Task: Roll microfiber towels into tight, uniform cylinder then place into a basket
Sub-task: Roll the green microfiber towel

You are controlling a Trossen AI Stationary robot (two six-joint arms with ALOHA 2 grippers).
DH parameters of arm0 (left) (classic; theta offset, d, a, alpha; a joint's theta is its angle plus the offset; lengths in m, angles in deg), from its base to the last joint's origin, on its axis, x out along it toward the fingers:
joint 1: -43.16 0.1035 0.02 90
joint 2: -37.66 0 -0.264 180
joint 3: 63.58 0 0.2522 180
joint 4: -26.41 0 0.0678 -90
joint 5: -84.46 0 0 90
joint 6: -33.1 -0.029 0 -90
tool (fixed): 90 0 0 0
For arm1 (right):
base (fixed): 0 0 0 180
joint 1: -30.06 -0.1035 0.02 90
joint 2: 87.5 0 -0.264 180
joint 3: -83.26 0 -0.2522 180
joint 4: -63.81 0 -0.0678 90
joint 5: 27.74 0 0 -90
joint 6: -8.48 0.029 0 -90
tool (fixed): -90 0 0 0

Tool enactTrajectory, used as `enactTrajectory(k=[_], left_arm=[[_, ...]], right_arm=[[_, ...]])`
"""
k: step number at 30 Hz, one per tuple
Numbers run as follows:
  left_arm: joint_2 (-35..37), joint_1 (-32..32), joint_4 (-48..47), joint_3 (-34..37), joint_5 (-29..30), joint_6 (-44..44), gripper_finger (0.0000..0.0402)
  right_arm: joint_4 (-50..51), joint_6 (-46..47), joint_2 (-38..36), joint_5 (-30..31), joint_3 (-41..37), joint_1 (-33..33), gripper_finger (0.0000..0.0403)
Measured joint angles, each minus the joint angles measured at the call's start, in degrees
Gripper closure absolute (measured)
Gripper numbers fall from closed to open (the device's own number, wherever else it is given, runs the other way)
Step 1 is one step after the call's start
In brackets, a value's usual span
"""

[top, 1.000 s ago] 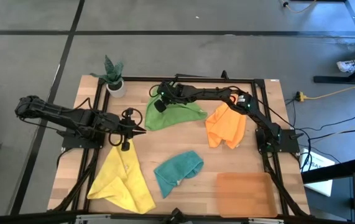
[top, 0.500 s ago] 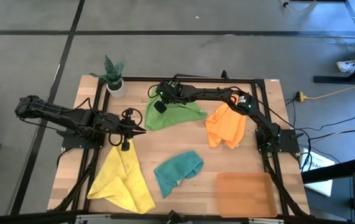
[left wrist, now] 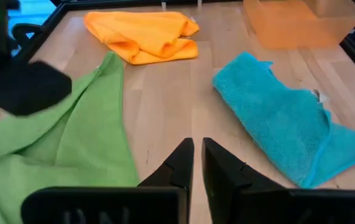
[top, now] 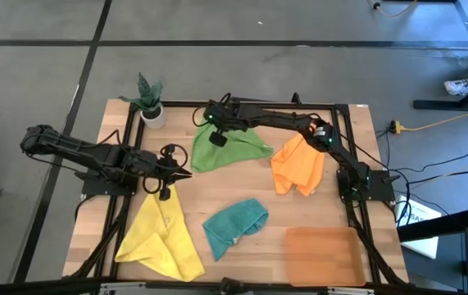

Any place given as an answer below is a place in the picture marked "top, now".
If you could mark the teal microfiber towel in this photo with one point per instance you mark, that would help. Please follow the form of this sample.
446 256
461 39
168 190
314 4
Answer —
229 225

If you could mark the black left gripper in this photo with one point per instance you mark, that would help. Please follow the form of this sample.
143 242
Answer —
151 166

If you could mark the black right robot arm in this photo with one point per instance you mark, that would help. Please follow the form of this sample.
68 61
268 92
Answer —
283 119

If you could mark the green microfiber towel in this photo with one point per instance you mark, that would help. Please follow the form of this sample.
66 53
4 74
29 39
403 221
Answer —
233 153

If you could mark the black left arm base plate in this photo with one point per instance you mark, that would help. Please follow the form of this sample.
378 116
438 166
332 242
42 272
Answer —
94 187

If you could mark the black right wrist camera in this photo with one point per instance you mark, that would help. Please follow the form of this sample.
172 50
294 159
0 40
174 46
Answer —
218 139

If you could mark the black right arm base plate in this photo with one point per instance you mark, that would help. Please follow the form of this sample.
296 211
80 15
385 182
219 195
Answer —
381 187

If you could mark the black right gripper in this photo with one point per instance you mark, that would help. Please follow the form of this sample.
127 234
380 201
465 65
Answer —
219 115

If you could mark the potted plant in white pot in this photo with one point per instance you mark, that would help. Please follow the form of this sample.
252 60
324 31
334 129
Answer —
149 106

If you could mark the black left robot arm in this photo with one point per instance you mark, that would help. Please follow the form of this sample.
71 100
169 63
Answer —
74 149

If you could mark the orange microfiber towel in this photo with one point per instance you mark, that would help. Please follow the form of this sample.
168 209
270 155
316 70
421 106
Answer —
297 168

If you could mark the black aluminium table frame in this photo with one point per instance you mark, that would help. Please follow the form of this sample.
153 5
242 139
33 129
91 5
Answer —
176 103

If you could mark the black desk foot bar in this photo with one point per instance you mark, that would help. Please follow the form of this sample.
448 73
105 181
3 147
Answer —
442 223

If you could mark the person's white shoe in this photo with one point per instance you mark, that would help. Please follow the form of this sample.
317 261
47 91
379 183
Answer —
459 87

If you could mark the orange plastic basket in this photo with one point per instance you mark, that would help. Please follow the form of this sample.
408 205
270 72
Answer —
325 258

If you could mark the yellow microfiber towel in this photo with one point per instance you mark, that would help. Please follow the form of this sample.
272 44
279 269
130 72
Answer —
160 237

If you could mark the white cardboard box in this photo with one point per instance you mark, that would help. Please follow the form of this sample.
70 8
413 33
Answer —
420 248

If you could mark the black desk leg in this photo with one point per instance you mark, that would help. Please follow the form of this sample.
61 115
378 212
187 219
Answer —
455 104

